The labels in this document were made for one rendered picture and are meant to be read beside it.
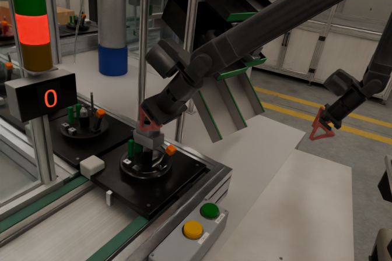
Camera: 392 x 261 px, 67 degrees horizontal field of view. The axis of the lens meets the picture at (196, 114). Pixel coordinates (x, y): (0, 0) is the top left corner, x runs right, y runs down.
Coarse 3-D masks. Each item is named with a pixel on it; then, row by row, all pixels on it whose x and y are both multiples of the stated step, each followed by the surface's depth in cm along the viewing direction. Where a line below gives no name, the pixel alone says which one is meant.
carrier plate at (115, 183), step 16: (112, 160) 80; (176, 160) 83; (192, 160) 84; (96, 176) 74; (112, 176) 75; (176, 176) 77; (192, 176) 78; (128, 192) 70; (144, 192) 71; (160, 192) 72; (176, 192) 73; (144, 208) 67; (160, 208) 69
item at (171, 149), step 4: (164, 144) 73; (172, 144) 72; (164, 148) 72; (168, 148) 71; (172, 148) 71; (176, 148) 72; (168, 152) 71; (172, 152) 70; (164, 156) 73; (168, 156) 72; (164, 160) 73; (160, 164) 75; (164, 164) 75
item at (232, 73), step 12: (168, 0) 87; (180, 0) 90; (168, 12) 88; (180, 12) 84; (204, 12) 95; (168, 24) 89; (180, 24) 86; (204, 24) 96; (216, 24) 92; (180, 36) 87; (240, 60) 90; (228, 72) 82; (240, 72) 88
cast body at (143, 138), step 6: (138, 126) 72; (144, 126) 71; (138, 132) 73; (144, 132) 72; (150, 132) 71; (156, 132) 73; (138, 138) 74; (144, 138) 73; (150, 138) 72; (156, 138) 72; (162, 138) 74; (144, 144) 73; (150, 144) 72; (156, 144) 73
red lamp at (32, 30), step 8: (16, 16) 51; (24, 16) 50; (32, 16) 51; (40, 16) 51; (24, 24) 51; (32, 24) 51; (40, 24) 52; (24, 32) 51; (32, 32) 51; (40, 32) 52; (48, 32) 54; (24, 40) 52; (32, 40) 52; (40, 40) 53; (48, 40) 54
